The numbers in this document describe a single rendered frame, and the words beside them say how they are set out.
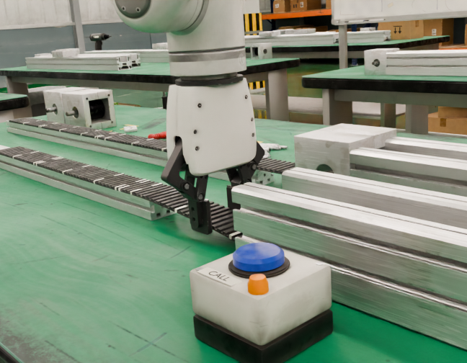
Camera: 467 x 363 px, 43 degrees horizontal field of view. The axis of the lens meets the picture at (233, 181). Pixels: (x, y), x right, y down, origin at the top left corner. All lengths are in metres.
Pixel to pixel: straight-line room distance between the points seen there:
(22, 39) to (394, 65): 10.52
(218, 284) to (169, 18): 0.26
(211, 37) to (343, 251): 0.26
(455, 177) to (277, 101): 2.99
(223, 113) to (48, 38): 12.02
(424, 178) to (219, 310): 0.32
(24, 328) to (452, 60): 1.91
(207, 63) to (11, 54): 11.72
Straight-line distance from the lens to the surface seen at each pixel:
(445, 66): 2.29
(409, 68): 2.34
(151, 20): 0.58
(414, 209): 0.55
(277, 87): 3.62
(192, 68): 0.63
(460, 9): 3.69
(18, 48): 12.37
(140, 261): 0.66
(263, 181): 0.91
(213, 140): 0.65
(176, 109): 0.64
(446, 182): 0.68
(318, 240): 0.53
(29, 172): 1.12
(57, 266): 0.69
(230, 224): 0.68
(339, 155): 0.74
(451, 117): 4.59
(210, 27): 0.63
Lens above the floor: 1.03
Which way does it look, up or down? 15 degrees down
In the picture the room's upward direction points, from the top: 4 degrees counter-clockwise
